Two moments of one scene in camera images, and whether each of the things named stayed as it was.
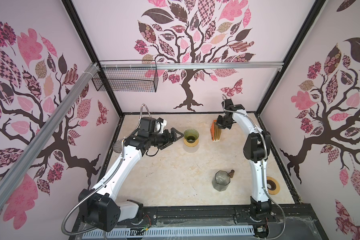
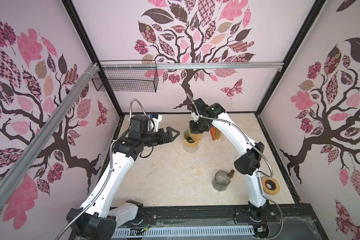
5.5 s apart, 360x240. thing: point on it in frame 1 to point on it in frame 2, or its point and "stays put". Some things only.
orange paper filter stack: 215,131 stays put
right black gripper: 218,122 to 193,131
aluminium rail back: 193,66 stays put
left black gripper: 173,131 stays put
